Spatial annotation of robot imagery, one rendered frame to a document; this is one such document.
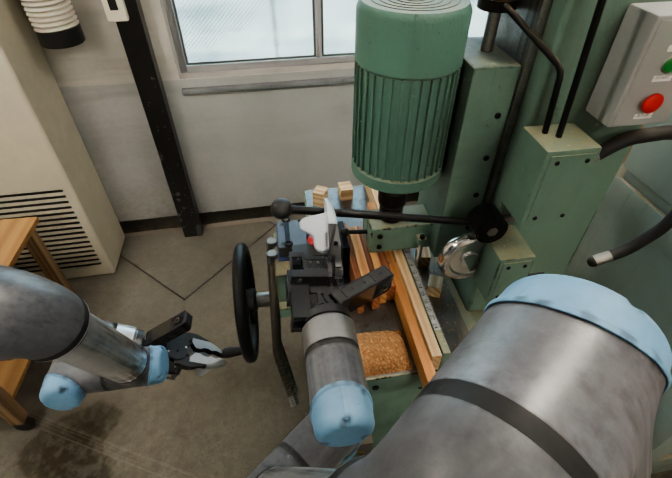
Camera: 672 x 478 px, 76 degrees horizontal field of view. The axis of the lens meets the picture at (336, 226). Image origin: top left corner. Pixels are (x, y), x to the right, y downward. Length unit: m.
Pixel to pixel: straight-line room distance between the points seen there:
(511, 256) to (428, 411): 0.61
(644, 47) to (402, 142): 0.35
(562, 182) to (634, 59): 0.19
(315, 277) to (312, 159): 1.72
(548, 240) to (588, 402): 0.75
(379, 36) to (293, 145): 1.63
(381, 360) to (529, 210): 0.37
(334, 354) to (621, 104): 0.55
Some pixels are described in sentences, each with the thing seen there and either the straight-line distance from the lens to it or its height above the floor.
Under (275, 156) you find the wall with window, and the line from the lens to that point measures 2.30.
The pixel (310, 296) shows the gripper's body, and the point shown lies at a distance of 0.64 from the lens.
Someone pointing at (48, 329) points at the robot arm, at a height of 1.21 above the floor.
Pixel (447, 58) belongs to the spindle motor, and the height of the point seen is 1.41.
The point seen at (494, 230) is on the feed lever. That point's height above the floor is 1.12.
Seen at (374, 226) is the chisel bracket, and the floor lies 1.03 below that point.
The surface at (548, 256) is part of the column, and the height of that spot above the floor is 0.97.
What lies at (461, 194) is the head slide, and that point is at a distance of 0.87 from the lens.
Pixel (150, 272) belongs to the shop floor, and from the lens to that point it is 2.41.
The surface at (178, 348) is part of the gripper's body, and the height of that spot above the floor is 0.79.
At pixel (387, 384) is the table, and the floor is 0.87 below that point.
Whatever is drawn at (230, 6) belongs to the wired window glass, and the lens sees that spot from 2.08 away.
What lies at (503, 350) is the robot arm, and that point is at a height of 1.42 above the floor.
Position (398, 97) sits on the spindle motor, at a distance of 0.70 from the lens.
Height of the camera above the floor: 1.64
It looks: 42 degrees down
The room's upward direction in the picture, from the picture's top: straight up
